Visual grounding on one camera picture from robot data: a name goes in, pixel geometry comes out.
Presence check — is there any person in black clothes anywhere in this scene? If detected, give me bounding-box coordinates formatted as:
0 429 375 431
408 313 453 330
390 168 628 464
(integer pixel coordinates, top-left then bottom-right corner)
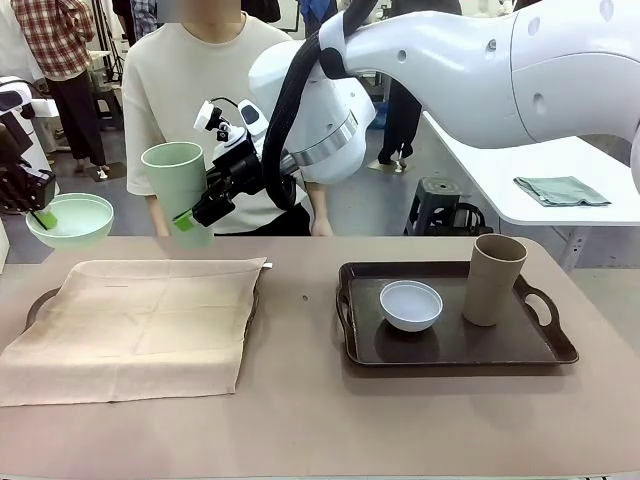
376 78 424 174

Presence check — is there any green cloth mat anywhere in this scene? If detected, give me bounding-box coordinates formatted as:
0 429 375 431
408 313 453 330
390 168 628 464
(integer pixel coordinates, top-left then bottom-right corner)
513 175 613 208

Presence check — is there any light green plastic cup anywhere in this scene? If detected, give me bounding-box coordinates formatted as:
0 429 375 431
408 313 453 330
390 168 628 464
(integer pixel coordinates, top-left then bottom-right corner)
140 142 217 250

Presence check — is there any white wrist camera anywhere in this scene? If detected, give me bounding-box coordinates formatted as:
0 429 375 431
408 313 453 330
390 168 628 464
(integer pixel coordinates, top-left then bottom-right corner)
0 77 59 120
193 99 224 134

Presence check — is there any person's left forearm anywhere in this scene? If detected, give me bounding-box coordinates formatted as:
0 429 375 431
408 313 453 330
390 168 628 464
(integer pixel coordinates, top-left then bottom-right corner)
305 179 332 238

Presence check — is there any grey green stool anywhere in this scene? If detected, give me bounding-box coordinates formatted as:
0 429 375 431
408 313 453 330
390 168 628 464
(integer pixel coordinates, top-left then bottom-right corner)
403 176 463 237

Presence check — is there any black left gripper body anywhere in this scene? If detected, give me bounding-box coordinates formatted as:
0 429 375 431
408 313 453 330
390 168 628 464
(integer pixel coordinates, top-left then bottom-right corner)
0 122 57 216

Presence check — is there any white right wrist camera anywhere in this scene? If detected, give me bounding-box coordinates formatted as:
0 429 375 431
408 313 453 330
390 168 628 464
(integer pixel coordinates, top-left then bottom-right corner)
193 99 224 134

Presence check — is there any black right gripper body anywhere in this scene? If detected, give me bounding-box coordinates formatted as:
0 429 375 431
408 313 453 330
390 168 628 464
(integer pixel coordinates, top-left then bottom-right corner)
203 144 267 200

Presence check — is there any dark brown serving tray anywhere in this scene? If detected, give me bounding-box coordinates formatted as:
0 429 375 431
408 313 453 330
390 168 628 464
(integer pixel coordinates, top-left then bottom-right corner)
335 260 580 369
24 264 262 351

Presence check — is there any person's right forearm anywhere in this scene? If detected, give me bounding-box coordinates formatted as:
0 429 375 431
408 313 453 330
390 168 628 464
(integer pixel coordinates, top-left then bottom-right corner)
144 194 172 238

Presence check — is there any person in blue jacket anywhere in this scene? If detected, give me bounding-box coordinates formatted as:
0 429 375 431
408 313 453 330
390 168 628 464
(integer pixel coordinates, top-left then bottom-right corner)
298 0 332 37

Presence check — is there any person in blue plaid shirt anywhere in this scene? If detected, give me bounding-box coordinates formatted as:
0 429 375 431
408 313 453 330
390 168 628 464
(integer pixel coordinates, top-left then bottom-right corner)
130 0 160 44

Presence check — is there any beige cloth mat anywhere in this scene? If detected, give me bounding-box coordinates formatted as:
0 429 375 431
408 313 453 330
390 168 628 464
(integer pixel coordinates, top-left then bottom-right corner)
0 256 275 408

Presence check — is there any black round stool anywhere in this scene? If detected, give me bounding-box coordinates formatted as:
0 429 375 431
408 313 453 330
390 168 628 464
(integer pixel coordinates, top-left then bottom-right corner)
438 201 488 237

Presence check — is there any person in red plaid shirt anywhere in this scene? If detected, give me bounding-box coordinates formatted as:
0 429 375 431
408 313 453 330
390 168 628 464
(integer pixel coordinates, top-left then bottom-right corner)
12 0 109 177

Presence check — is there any person in cream shirt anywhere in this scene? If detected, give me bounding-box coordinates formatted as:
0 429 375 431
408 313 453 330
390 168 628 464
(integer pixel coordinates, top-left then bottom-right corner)
122 0 332 238

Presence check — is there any brown plastic cup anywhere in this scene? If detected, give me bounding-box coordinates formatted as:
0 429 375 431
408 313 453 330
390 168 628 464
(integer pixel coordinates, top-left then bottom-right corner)
462 233 529 328

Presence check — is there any white side table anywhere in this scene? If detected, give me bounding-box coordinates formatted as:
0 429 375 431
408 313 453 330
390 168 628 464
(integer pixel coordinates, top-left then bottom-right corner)
422 109 640 274

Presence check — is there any light green plastic bowl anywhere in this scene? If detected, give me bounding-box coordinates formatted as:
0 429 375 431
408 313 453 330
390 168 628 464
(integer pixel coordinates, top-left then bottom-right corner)
25 193 115 250

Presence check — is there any white plastic bowl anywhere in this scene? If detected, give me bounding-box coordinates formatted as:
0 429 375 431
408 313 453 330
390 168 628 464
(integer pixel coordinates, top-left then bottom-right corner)
378 279 445 334

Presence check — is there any black braided cable bundle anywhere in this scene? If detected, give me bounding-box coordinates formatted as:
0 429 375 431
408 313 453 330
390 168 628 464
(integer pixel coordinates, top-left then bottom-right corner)
261 0 382 211

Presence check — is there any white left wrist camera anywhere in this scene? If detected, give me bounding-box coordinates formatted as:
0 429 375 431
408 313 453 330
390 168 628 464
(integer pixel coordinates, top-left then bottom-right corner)
0 77 59 120

